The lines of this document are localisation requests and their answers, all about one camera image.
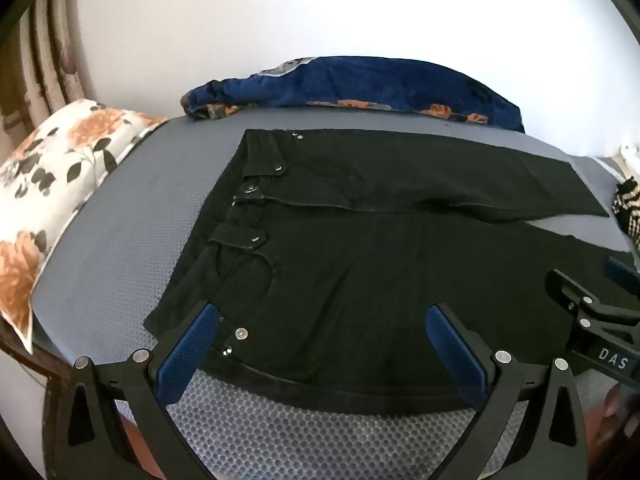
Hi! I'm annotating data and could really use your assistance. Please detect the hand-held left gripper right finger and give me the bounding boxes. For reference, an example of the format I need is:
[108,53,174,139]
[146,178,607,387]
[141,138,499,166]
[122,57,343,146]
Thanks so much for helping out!
[424,302,588,480]

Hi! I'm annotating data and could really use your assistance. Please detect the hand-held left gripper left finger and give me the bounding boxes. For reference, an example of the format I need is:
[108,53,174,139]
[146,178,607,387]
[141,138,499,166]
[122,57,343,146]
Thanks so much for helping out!
[59,301,223,480]

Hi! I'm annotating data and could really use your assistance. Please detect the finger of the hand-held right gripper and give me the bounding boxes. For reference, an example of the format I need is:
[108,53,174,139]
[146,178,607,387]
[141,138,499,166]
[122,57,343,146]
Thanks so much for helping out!
[603,256,640,288]
[544,269,640,350]

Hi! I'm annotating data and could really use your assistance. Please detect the black pants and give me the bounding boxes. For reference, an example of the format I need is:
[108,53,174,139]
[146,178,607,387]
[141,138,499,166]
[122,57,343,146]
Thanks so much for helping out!
[143,129,640,403]

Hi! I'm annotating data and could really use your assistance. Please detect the person's right hand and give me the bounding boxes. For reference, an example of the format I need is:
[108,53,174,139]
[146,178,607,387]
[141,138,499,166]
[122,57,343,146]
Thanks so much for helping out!
[602,384,640,442]

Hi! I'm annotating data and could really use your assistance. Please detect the striped knitted cloth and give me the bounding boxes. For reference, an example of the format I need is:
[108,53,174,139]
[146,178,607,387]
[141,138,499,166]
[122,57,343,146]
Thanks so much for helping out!
[611,177,640,253]

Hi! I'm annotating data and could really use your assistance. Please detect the white dotted cloth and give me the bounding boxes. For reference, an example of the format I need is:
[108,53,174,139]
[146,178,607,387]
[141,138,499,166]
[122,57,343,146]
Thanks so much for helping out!
[619,144,640,181]

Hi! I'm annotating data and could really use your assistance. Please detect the grey textured bed mat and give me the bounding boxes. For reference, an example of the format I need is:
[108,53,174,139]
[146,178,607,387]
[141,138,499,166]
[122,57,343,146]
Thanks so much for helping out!
[27,110,640,480]

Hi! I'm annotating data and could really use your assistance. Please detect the white floral pillow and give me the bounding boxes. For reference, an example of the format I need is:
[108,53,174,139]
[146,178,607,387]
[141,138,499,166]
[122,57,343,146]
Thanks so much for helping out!
[0,99,168,356]

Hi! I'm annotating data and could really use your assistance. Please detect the blue floral blanket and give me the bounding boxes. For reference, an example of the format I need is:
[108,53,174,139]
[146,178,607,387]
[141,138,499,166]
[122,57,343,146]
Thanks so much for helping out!
[181,56,526,134]

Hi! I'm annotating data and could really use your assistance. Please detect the striped curtain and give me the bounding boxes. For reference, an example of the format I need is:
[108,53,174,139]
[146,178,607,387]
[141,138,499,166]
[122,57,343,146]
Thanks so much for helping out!
[0,0,98,161]

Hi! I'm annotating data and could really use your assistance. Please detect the brown wooden bed frame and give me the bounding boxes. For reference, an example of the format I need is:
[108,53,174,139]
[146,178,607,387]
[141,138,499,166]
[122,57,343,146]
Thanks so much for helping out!
[0,317,151,480]

